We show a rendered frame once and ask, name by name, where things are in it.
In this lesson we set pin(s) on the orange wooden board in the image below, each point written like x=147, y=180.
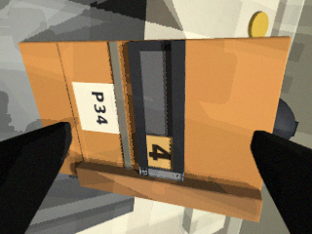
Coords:
x=209, y=95

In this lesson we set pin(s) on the yellow round disc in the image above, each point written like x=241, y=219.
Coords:
x=258, y=24

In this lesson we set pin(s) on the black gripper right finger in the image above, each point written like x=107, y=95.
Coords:
x=286, y=169

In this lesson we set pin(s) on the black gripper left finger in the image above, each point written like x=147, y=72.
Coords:
x=29, y=164

